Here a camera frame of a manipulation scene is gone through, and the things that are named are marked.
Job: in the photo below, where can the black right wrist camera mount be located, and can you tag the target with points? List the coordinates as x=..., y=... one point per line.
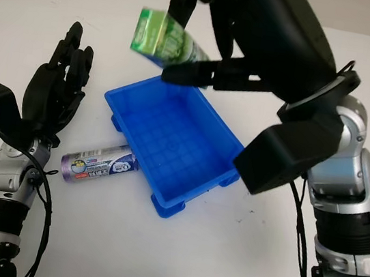
x=286, y=152

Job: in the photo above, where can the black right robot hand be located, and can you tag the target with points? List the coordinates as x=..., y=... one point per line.
x=275, y=37

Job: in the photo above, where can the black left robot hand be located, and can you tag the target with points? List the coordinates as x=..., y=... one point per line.
x=52, y=92

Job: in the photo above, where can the green toothpaste box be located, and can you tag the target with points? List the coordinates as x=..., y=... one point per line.
x=153, y=34

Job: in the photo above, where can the blue plastic tray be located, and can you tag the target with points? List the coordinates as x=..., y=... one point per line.
x=174, y=144

